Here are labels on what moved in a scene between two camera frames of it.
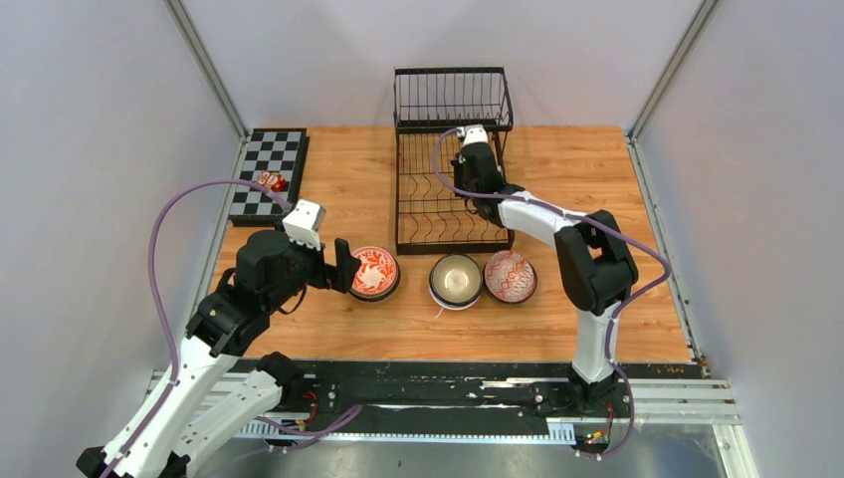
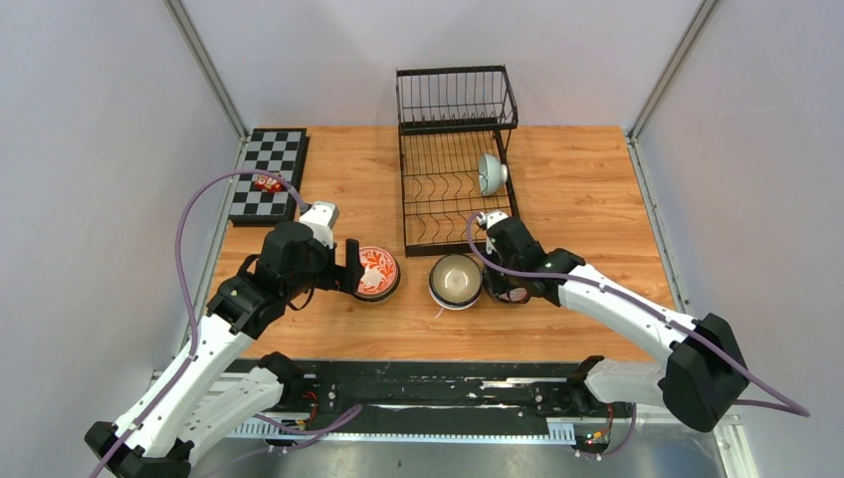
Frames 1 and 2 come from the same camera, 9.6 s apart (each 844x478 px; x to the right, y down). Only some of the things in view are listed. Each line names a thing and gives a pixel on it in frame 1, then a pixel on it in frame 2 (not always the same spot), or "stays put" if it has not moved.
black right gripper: x=458 y=169 → x=492 y=252
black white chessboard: x=278 y=149 stays put
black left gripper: x=345 y=263 stays put
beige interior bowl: x=456 y=279 stays put
